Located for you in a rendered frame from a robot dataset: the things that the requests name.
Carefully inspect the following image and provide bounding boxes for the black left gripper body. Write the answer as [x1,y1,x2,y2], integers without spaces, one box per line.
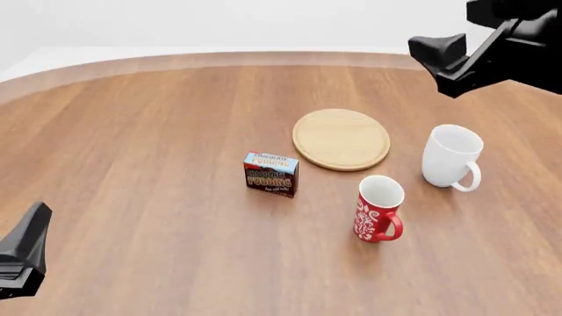
[0,253,47,301]

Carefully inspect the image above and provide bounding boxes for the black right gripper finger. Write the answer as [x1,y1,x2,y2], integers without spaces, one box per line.
[407,32,468,73]
[436,18,523,99]

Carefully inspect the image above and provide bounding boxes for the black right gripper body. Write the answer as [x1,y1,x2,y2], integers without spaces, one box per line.
[466,0,562,46]

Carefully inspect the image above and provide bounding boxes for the round wooden plate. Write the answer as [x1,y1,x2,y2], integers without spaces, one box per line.
[292,108,392,172]

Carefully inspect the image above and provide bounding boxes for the red patterned mug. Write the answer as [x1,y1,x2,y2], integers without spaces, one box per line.
[351,174,406,244]

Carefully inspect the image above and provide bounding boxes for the chocolate pudding box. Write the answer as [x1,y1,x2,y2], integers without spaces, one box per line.
[242,150,300,199]

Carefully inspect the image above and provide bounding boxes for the white mug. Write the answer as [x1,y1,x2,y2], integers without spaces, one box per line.
[421,124,485,193]

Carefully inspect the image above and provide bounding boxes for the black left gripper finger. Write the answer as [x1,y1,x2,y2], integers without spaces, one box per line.
[0,200,54,274]

